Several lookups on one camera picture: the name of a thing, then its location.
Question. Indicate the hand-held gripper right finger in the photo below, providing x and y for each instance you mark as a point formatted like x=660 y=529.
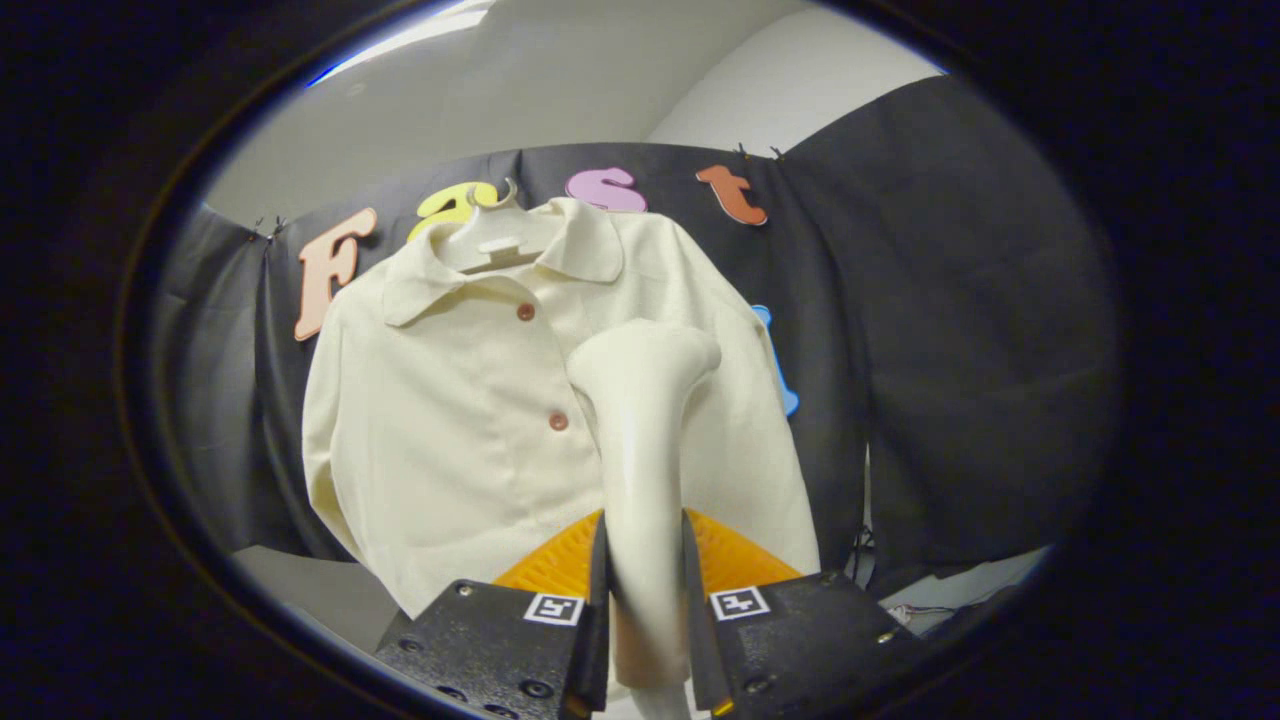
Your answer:
x=700 y=640

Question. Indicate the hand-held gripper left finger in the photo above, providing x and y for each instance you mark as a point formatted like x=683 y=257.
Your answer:
x=597 y=640

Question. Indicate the white garment steamer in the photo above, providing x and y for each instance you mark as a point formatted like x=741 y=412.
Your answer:
x=640 y=450

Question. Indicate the cream button shirt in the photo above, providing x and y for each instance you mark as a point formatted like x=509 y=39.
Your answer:
x=440 y=450

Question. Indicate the white clothes hanger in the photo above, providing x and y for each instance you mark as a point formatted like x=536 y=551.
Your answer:
x=500 y=243

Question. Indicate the grey cabinet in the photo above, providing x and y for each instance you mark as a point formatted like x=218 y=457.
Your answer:
x=320 y=590

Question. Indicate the black backdrop cloth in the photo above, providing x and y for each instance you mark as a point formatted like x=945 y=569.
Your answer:
x=950 y=350

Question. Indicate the black binder clips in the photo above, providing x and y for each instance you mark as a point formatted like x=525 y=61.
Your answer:
x=268 y=228
x=757 y=152

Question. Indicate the ceiling light panel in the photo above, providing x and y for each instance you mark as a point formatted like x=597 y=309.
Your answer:
x=400 y=40

